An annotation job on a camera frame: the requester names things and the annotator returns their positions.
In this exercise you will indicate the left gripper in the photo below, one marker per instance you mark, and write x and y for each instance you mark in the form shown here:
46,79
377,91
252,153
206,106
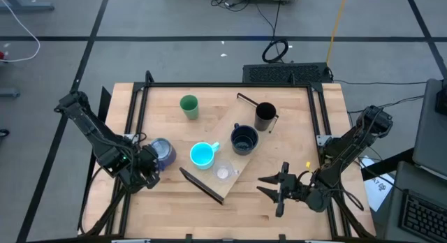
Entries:
143,173

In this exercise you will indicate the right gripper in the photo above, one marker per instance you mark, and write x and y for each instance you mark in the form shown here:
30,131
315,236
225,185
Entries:
297,189

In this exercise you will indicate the blue tumbler mug with lid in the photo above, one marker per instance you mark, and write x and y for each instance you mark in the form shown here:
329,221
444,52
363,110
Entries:
166,152

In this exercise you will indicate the dark navy mug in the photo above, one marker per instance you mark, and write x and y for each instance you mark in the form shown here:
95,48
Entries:
244,140

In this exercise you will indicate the cyan mug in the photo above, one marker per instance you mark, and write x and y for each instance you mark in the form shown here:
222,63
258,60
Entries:
202,155

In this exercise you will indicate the tall black cup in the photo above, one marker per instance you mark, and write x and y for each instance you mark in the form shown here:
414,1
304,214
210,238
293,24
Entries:
265,114

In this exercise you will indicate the green plastic cup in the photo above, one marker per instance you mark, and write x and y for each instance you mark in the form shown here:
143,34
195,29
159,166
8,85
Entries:
189,105

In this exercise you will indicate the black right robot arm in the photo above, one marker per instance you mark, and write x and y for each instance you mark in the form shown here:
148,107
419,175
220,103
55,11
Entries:
352,145

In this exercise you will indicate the yellow tag on right arm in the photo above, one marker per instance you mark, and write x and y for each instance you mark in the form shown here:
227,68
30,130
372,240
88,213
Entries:
308,165

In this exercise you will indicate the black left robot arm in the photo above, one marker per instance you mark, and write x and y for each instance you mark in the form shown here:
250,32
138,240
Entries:
94,131

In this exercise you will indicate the wooden tray board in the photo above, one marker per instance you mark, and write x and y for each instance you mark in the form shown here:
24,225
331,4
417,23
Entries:
209,187

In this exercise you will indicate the black side panel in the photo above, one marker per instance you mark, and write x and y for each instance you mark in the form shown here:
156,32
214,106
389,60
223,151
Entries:
104,103

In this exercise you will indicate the white paper sheet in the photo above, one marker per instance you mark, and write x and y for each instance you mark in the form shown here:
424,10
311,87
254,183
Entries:
379,194

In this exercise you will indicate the black computer case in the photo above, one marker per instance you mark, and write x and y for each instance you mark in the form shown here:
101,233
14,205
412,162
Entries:
286,73

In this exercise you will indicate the grey desk surface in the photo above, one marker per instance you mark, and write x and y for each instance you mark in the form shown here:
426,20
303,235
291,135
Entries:
393,215

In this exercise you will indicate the black keyboard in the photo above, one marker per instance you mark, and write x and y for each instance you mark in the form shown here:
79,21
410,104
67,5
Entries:
424,218

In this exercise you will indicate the grey furniture foot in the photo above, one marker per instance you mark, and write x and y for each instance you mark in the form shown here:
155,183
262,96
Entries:
8,92

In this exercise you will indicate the grey laptop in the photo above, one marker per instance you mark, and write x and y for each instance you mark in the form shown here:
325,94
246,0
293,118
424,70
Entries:
431,138

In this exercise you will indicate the grey desk leg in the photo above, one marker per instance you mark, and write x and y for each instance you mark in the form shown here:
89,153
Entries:
31,6

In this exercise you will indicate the silver arm base bracket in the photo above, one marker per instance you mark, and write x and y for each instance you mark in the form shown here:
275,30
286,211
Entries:
321,140

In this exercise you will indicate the black aluminium table frame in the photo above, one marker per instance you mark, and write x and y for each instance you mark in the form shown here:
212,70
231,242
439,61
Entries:
227,85

